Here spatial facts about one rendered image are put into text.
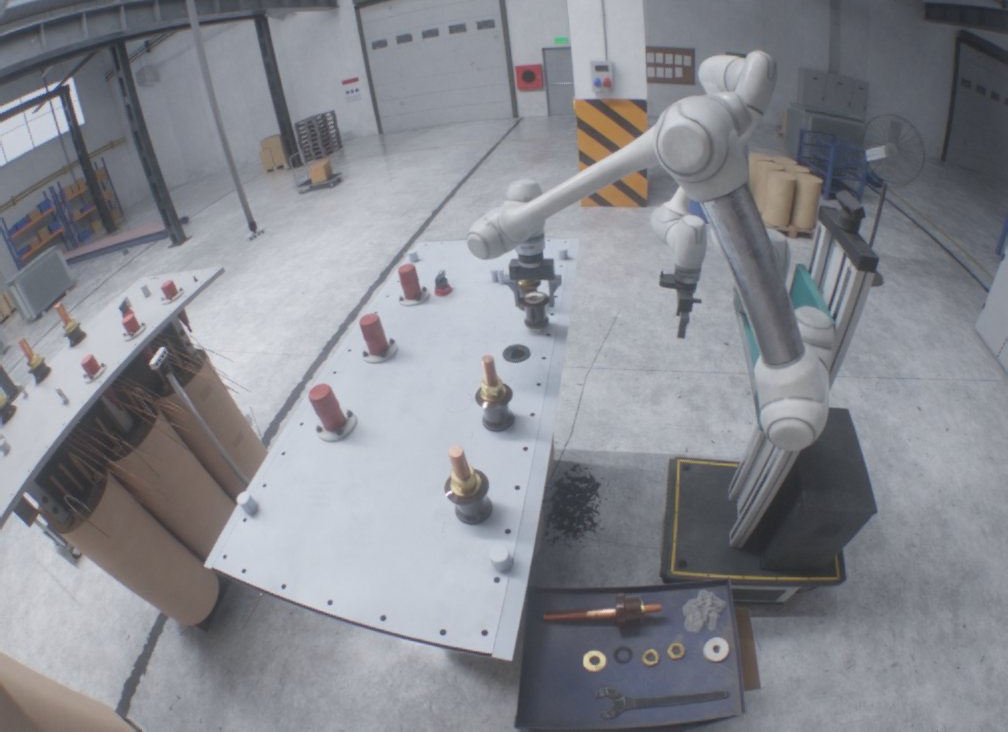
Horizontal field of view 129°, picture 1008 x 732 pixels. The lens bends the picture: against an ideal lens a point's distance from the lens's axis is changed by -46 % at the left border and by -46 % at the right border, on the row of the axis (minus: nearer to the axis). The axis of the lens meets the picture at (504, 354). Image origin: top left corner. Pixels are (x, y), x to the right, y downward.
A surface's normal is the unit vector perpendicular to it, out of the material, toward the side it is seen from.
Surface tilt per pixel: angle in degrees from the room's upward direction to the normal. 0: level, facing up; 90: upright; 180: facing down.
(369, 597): 0
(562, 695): 0
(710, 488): 0
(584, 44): 90
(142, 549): 90
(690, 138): 85
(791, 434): 96
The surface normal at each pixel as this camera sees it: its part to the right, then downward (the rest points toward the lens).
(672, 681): -0.11, -0.77
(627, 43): -0.19, 0.63
